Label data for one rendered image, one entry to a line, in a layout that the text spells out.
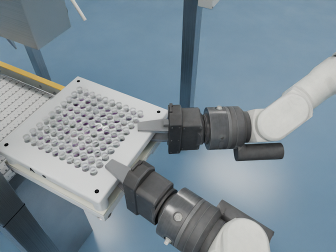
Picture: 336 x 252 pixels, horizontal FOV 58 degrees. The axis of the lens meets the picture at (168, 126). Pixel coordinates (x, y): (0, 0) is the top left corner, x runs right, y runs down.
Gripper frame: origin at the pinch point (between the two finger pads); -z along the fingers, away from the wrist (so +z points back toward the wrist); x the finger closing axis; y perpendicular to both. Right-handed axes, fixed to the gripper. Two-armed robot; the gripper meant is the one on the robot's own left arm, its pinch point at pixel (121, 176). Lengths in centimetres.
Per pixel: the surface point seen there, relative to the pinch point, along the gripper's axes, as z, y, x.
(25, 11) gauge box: -29.3, 8.6, -17.9
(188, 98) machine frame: -32, 78, 59
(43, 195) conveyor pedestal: -40, -2, 49
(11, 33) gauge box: -35.5, 7.4, -11.6
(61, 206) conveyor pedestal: -40, 2, 63
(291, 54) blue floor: -15, 213, 101
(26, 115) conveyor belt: -38.0, 3.8, 11.8
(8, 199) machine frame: -19.3, -13.8, 9.7
